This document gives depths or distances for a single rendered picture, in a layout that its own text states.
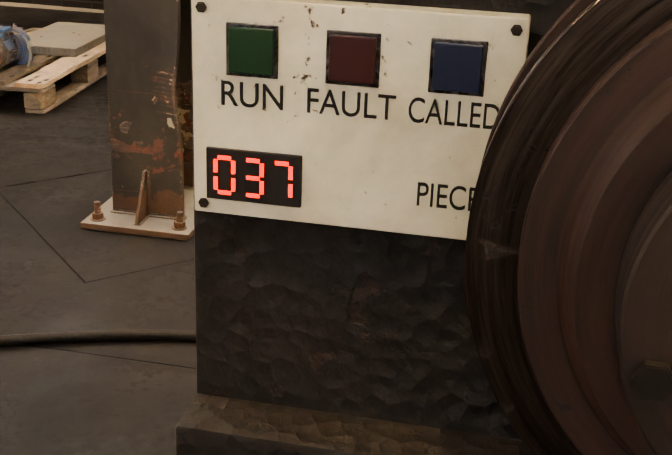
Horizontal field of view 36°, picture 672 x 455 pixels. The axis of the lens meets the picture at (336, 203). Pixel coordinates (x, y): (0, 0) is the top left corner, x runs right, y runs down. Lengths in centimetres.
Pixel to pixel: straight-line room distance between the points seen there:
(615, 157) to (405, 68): 22
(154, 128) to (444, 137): 280
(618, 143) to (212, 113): 35
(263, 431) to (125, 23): 270
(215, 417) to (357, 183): 26
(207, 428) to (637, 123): 48
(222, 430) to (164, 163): 271
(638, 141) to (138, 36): 297
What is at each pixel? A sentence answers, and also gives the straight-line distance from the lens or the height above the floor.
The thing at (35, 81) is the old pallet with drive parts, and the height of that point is 14.
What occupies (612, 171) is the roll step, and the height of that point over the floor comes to 118.
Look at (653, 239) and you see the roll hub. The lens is 59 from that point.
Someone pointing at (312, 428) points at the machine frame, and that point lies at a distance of 92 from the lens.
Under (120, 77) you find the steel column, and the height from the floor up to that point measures 51.
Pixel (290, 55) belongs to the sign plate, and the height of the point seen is 120.
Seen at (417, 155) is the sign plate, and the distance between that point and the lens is 81.
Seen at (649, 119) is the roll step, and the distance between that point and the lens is 63.
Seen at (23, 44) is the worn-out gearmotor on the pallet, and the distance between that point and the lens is 535.
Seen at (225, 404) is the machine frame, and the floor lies 87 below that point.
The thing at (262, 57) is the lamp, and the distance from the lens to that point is 81.
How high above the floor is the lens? 138
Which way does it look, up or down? 21 degrees down
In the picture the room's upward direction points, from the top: 2 degrees clockwise
